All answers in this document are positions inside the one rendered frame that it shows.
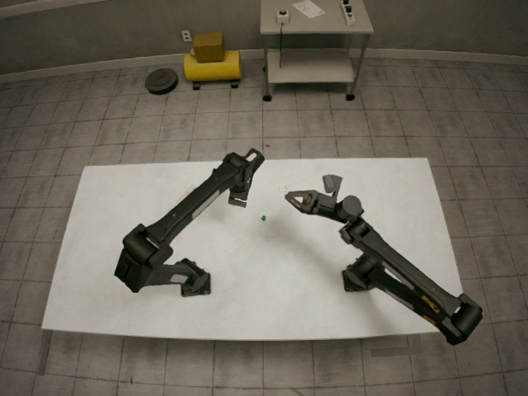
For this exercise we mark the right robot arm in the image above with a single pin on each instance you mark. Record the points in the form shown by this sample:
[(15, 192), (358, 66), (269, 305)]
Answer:
[(368, 271)]

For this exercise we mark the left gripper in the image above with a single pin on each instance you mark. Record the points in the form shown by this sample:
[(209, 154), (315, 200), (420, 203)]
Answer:
[(242, 195)]

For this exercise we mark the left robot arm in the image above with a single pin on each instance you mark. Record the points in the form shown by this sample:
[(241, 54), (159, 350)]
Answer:
[(139, 255)]

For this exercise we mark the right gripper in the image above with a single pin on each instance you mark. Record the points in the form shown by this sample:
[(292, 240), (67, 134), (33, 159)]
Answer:
[(307, 205)]

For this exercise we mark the white three-compartment bin rack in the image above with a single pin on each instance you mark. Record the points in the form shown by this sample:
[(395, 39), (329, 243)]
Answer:
[(191, 189)]

